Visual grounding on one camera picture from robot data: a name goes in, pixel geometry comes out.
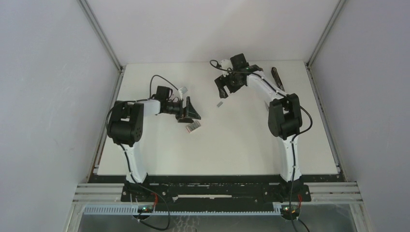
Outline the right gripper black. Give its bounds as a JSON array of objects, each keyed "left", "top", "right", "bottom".
[{"left": 216, "top": 69, "right": 245, "bottom": 98}]

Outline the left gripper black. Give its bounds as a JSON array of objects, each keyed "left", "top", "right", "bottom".
[{"left": 163, "top": 97, "right": 201, "bottom": 124}]

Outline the staple box tray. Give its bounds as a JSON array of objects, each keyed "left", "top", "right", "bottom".
[{"left": 186, "top": 120, "right": 201, "bottom": 133}]

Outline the black stapler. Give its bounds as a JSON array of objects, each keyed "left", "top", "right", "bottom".
[{"left": 271, "top": 67, "right": 285, "bottom": 91}]

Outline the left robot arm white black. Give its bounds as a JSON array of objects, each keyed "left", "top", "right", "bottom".
[{"left": 105, "top": 86, "right": 201, "bottom": 202}]

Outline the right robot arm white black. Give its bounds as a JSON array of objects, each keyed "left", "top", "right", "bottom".
[{"left": 209, "top": 54, "right": 303, "bottom": 201}]

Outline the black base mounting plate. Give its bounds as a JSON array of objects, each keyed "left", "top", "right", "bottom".
[{"left": 120, "top": 174, "right": 312, "bottom": 212}]

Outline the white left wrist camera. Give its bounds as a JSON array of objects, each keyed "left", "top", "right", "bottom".
[{"left": 178, "top": 87, "right": 188, "bottom": 99}]

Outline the left black camera cable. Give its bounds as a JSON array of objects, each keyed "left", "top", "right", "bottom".
[{"left": 105, "top": 74, "right": 180, "bottom": 193}]

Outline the black camera cable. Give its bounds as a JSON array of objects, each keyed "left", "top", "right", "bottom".
[
  {"left": 105, "top": 74, "right": 180, "bottom": 193},
  {"left": 209, "top": 59, "right": 313, "bottom": 212}
]

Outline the right black camera cable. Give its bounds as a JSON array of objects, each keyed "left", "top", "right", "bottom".
[{"left": 209, "top": 59, "right": 313, "bottom": 212}]

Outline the left controller board with wires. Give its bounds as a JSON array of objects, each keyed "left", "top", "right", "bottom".
[{"left": 132, "top": 192, "right": 171, "bottom": 232}]

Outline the controller board with wires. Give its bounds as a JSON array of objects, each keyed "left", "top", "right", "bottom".
[
  {"left": 132, "top": 192, "right": 171, "bottom": 232},
  {"left": 280, "top": 194, "right": 310, "bottom": 232}
]

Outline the right controller board with wires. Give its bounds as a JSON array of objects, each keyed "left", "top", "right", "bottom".
[{"left": 280, "top": 194, "right": 310, "bottom": 232}]

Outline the white cable duct strip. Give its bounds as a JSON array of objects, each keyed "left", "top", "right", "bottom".
[{"left": 83, "top": 204, "right": 282, "bottom": 216}]

